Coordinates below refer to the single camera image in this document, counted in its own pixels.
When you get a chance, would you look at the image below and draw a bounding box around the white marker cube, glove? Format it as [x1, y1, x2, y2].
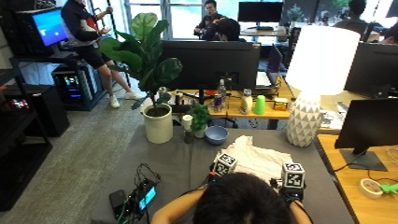
[280, 161, 308, 189]
[212, 152, 238, 177]

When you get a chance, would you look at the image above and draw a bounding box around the black monitor, dark rear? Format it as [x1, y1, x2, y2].
[344, 41, 398, 98]

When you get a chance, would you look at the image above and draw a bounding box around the white marker cube, right glove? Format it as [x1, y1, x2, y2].
[280, 161, 308, 189]

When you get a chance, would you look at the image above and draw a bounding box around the black monitor on square stand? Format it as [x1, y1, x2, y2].
[333, 97, 398, 172]

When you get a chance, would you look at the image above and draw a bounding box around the black shelf rack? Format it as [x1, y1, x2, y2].
[0, 55, 55, 213]

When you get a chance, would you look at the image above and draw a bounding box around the computer tower with coloured lights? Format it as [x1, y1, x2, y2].
[51, 63, 107, 112]

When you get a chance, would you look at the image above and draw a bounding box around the small yellow box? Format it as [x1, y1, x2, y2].
[273, 97, 290, 112]

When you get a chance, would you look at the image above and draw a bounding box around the wooden side desk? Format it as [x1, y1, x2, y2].
[316, 133, 398, 224]

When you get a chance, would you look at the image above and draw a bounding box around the large leafy plant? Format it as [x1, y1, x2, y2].
[99, 12, 184, 118]

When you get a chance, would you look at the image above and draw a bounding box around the white crumpled cloth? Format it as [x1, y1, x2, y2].
[218, 134, 294, 185]

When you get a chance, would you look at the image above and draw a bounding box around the green plastic clamp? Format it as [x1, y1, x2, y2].
[378, 182, 398, 196]

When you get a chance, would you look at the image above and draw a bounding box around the person's left hand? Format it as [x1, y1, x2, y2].
[208, 161, 228, 185]

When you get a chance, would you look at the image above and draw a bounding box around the person's right hand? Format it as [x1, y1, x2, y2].
[270, 177, 308, 203]

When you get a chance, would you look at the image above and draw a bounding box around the blue bowl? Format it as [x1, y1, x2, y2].
[204, 125, 230, 147]

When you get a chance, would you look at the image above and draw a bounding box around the green plastic cup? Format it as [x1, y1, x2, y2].
[253, 94, 268, 116]

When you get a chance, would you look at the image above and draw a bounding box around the open laptop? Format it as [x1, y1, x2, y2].
[256, 44, 284, 91]

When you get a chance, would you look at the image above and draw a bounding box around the white marker cube, left glove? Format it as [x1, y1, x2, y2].
[212, 152, 238, 177]

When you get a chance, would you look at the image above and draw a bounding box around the small green plant, white pot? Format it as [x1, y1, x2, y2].
[187, 102, 212, 139]

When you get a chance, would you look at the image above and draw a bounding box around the black phone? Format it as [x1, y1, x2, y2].
[108, 189, 128, 217]

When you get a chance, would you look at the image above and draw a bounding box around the black cabinet box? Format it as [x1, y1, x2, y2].
[4, 83, 71, 138]

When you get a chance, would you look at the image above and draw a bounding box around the black cable loop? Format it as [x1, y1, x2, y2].
[133, 162, 163, 188]

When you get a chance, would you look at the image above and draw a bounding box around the black device with lit screen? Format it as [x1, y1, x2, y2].
[125, 179, 160, 218]

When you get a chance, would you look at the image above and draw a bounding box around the clear water bottle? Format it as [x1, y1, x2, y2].
[216, 78, 229, 113]

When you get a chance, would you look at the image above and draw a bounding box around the black monitor, dark screen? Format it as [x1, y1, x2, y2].
[237, 1, 285, 23]

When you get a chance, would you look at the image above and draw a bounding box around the white table lamp, patterned base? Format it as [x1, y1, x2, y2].
[284, 24, 362, 148]

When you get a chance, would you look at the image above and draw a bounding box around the tall white plant pot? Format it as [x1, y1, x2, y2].
[141, 103, 176, 145]

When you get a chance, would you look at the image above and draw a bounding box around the small white-topped dark bottle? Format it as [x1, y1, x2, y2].
[181, 114, 196, 145]

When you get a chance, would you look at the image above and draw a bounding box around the white tape roll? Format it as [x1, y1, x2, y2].
[358, 177, 385, 201]

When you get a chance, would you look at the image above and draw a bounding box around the pale yellow bottle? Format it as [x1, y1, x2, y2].
[238, 88, 256, 116]

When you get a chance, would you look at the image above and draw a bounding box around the monitor with blue screen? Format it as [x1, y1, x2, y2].
[28, 7, 71, 49]

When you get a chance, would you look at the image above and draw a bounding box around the wide black monitor, rear view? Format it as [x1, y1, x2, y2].
[160, 39, 262, 105]

